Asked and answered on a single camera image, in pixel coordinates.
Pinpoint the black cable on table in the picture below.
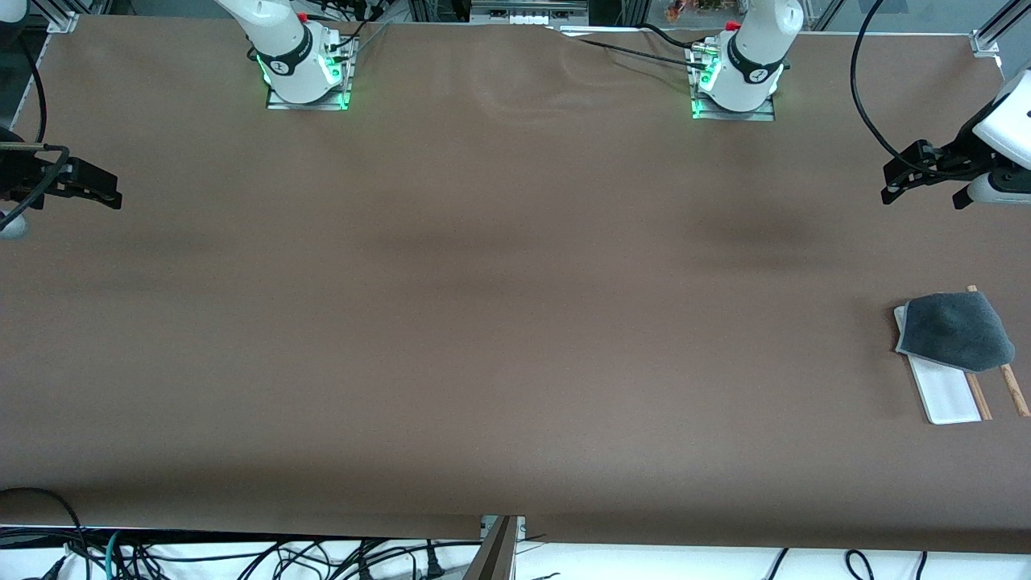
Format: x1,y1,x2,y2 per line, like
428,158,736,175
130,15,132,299
640,23,716,51
556,27,710,67

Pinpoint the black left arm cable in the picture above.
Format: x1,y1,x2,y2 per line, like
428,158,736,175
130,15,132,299
851,0,967,166

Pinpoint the black floor cable tangle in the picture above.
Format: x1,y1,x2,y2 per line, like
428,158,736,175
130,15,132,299
121,538,484,580

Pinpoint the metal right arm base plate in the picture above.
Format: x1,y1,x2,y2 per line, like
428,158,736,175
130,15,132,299
266,36,352,111

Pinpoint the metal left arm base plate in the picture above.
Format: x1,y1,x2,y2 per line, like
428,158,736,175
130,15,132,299
691,44,776,122

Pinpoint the grey towel with red side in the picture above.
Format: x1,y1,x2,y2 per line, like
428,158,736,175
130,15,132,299
896,292,1017,374

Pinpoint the wooden rack rod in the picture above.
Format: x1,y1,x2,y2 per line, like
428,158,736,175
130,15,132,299
967,371,992,421

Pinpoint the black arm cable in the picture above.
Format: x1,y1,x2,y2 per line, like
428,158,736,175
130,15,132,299
851,0,967,166
0,39,72,220

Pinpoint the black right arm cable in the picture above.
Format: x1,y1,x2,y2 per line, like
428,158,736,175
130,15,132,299
0,39,72,220

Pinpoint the thick black floor cable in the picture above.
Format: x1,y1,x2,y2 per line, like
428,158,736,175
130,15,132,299
0,487,91,580

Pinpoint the wooden chopsticks pair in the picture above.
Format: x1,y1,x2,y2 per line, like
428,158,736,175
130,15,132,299
967,285,1030,418

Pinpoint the white rack base plate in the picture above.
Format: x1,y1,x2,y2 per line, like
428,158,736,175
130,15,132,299
894,306,982,425

